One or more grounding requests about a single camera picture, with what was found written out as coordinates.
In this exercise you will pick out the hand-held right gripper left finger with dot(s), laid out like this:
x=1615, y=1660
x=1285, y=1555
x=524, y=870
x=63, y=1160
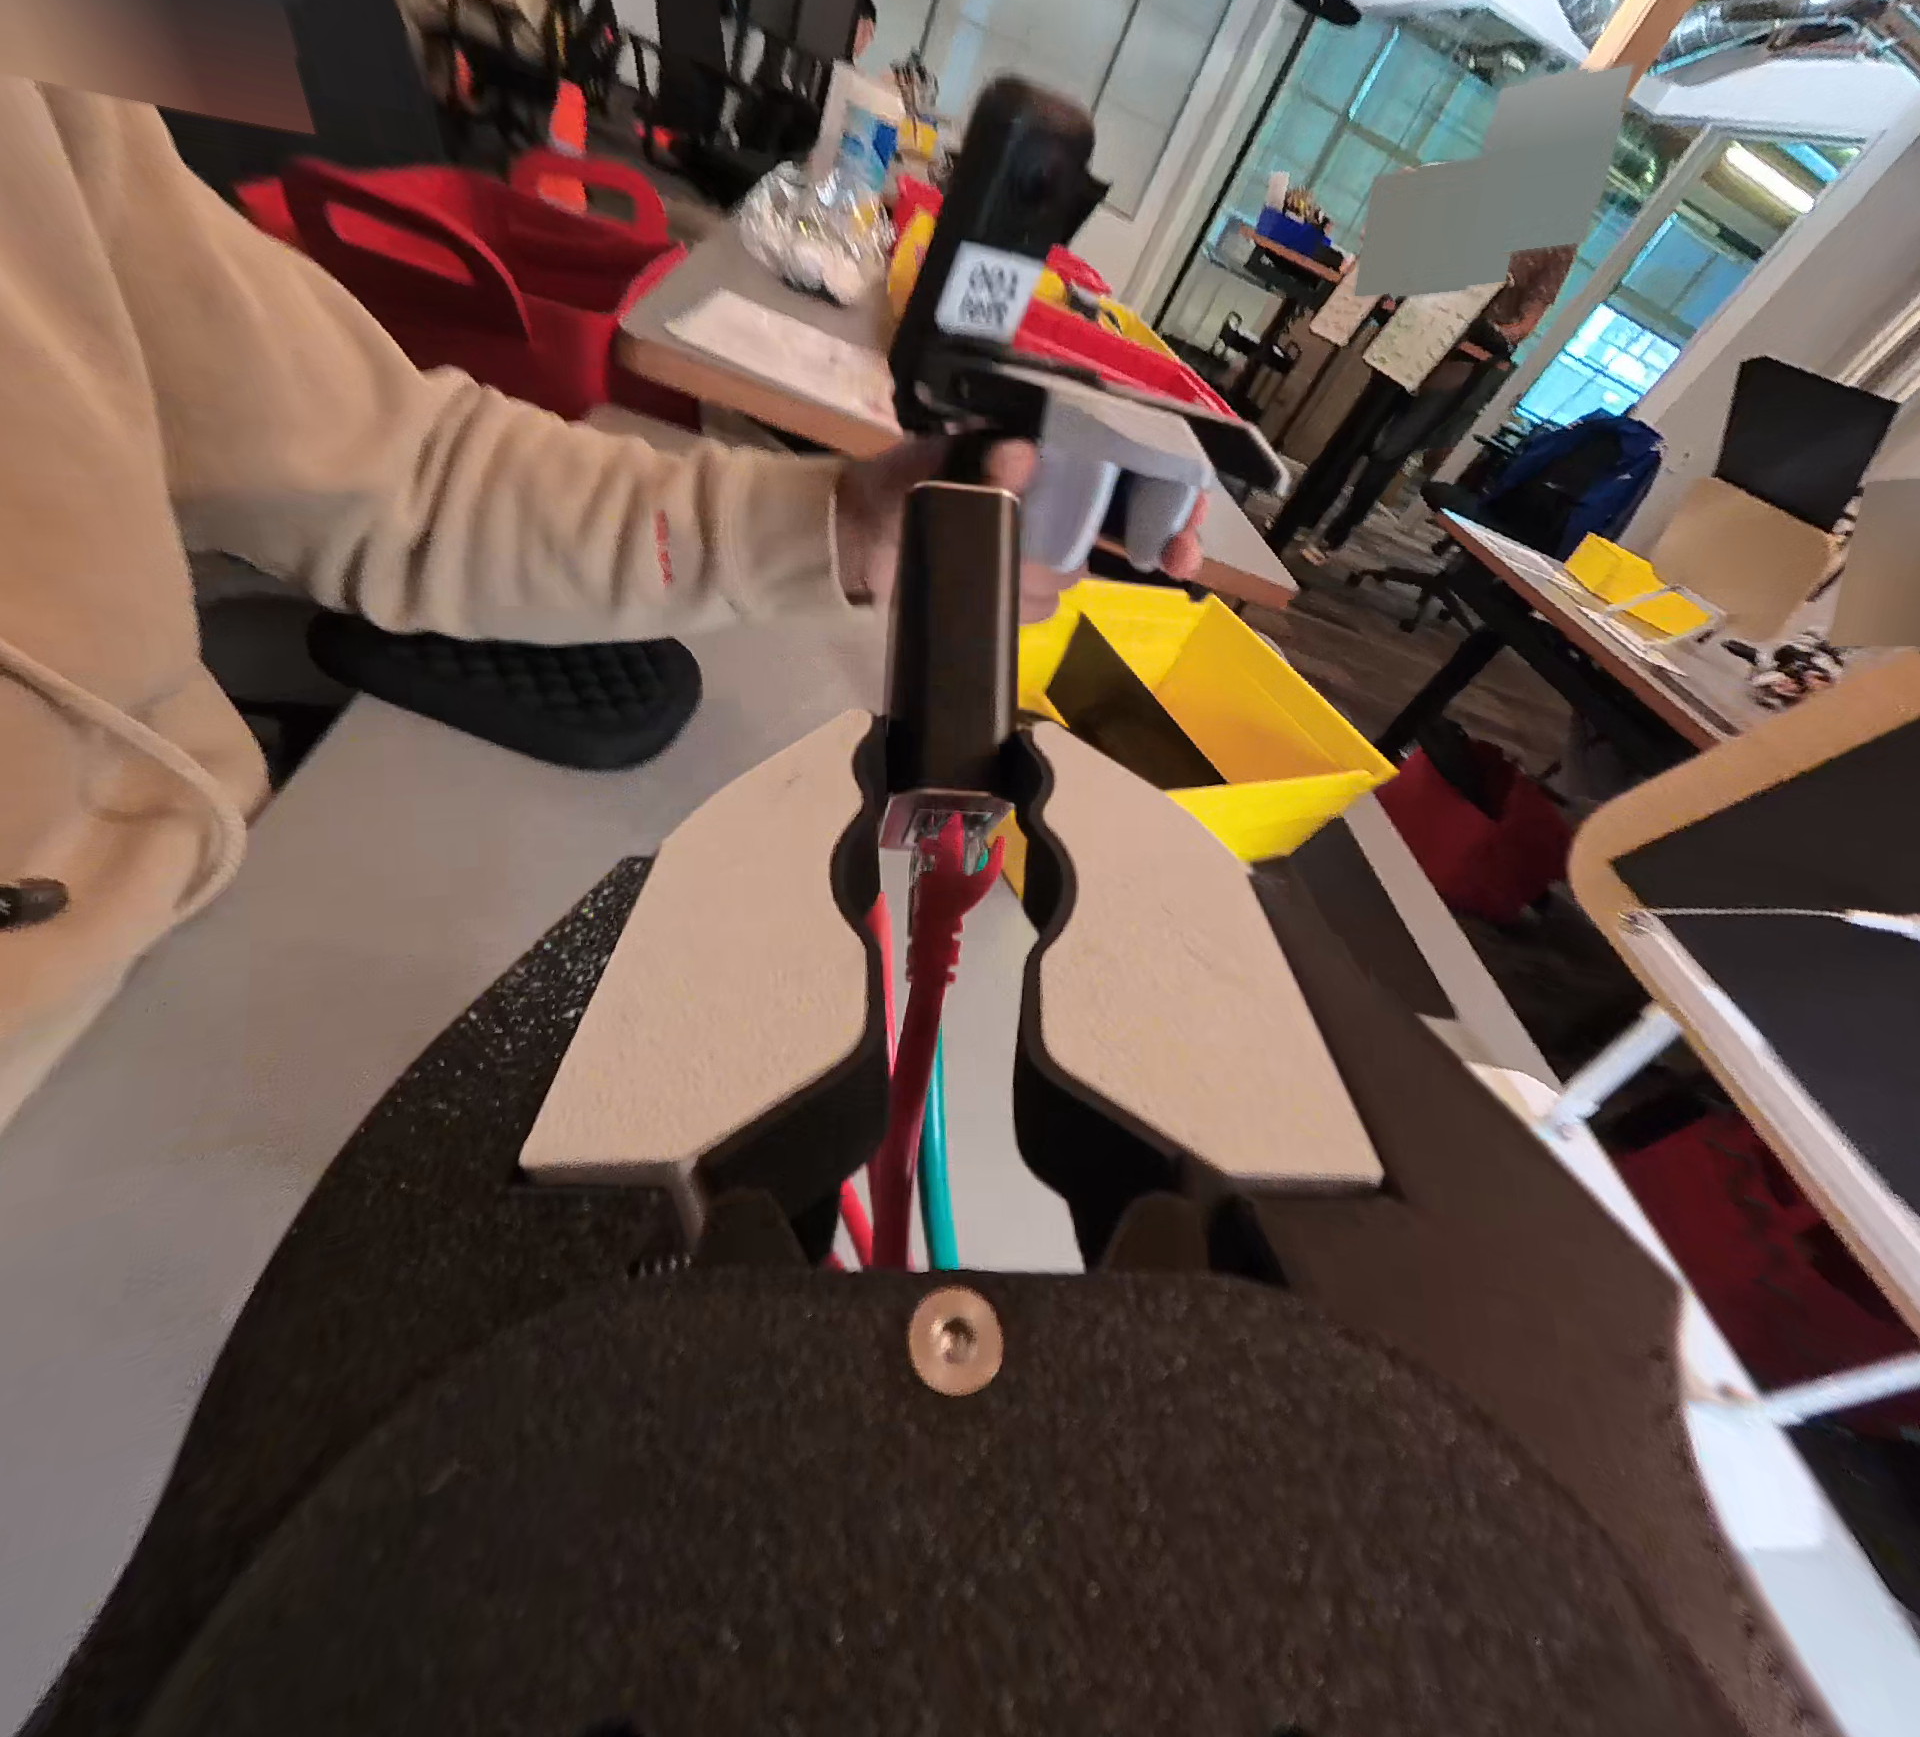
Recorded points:
x=721, y=1003

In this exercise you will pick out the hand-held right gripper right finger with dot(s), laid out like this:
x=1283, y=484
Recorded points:
x=1200, y=1016

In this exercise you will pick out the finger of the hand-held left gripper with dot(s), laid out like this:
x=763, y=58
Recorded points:
x=1185, y=428

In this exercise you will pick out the yellow plastic bin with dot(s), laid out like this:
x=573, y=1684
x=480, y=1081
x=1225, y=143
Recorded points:
x=1274, y=702

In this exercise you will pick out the black ethernet splitter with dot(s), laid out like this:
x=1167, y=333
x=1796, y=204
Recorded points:
x=953, y=626

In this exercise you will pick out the person's left forearm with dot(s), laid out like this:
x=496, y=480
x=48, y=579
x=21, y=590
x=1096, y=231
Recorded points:
x=524, y=522

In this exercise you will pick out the red parts bin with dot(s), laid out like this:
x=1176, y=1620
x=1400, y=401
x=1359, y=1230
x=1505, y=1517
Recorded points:
x=1111, y=342

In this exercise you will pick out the clear plastic bag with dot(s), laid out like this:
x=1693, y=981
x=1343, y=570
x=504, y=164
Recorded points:
x=802, y=231

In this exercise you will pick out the black divider plate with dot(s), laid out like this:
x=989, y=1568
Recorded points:
x=1124, y=702

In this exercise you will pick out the black office chair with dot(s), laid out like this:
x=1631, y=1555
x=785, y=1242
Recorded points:
x=1425, y=582

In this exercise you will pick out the red floor basket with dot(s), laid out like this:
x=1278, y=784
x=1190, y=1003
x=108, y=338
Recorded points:
x=1479, y=836

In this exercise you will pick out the black floor lamp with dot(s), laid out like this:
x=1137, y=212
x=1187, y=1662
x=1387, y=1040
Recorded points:
x=1320, y=1

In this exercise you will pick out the black padded armrest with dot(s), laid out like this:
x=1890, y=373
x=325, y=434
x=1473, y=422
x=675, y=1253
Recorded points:
x=510, y=695

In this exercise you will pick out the blue backpack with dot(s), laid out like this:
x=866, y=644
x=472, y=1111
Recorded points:
x=1574, y=477

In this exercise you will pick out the metal support strut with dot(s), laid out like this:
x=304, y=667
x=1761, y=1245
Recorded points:
x=1620, y=1063
x=1845, y=1390

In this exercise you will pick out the small yellow bin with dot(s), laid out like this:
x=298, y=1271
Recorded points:
x=1612, y=567

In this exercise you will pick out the cardboard sheet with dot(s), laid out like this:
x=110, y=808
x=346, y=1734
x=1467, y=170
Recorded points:
x=1740, y=553

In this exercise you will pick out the red storage basket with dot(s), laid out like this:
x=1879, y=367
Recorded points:
x=451, y=296

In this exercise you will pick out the black monitor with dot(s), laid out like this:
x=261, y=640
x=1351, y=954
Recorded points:
x=1800, y=440

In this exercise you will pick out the person's beige hoodie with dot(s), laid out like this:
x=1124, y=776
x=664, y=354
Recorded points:
x=120, y=417

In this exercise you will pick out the white metal rail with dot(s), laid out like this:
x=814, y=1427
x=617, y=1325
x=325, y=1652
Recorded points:
x=1770, y=1107

